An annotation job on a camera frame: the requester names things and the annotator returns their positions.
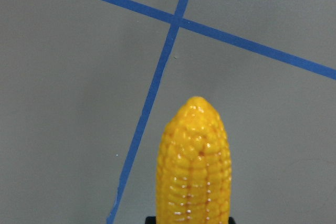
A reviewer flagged blue tape line lengthwise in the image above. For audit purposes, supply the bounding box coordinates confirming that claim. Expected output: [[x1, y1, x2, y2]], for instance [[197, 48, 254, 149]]
[[106, 0, 189, 223]]

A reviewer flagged blue tape line crosswise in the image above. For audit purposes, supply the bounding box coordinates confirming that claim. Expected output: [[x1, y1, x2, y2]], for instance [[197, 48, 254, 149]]
[[100, 0, 335, 80]]

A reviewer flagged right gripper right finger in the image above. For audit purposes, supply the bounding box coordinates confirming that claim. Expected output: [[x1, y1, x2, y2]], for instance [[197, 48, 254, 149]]
[[228, 217, 236, 224]]

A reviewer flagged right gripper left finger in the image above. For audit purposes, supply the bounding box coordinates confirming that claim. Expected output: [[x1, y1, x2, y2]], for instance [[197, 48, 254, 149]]
[[145, 216, 156, 224]]

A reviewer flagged yellow corn cob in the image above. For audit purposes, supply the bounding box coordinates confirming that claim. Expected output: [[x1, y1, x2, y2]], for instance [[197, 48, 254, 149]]
[[155, 97, 232, 223]]

